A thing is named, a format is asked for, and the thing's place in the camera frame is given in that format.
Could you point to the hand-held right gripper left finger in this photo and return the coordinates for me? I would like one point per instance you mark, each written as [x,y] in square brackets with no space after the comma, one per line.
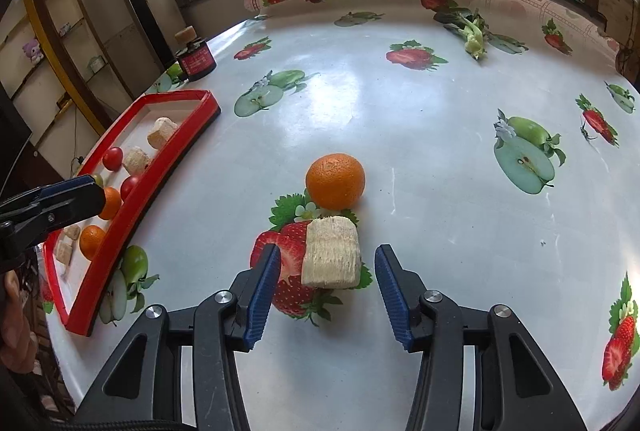
[262,296]

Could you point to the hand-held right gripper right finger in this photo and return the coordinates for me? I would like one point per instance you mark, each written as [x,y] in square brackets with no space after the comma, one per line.
[392,296]

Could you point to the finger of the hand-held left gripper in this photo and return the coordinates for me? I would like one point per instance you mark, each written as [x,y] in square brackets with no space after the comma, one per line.
[65,213]
[65,187]

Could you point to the beige round fruit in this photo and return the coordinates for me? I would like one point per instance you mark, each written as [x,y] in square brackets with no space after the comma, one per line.
[72,233]

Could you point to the beige puffed rice cake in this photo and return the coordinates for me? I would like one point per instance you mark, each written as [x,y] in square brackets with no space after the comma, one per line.
[136,159]
[64,253]
[331,253]
[186,34]
[162,131]

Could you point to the red rimmed white tray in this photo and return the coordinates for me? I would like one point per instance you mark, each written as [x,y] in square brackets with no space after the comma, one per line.
[160,171]

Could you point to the orange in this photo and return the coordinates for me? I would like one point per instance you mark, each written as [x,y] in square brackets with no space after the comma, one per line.
[92,241]
[111,205]
[335,181]

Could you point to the person's left hand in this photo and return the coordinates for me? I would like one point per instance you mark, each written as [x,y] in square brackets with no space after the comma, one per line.
[15,326]

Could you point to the small green fruit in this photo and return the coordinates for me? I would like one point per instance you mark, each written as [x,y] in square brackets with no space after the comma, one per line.
[98,181]

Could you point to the red tomato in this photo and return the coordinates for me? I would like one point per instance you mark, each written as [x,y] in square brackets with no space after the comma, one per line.
[131,187]
[112,158]

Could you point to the green and white box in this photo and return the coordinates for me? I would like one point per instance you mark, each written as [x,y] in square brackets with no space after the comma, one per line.
[96,63]

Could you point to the purple plush toy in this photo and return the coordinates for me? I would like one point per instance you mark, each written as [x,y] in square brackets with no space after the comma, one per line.
[32,50]

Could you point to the fruit print tablecloth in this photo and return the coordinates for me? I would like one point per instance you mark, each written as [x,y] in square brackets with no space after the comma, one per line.
[400,136]

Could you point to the black can with red label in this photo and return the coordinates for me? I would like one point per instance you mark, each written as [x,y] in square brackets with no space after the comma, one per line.
[197,61]

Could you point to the standing air conditioner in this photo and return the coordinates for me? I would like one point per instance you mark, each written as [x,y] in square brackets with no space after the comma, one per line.
[145,1]

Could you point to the green bok choy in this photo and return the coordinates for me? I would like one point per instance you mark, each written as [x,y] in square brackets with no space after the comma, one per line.
[470,33]

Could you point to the wooden wall shelf unit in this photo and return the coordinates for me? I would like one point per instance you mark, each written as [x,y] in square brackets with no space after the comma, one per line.
[75,36]

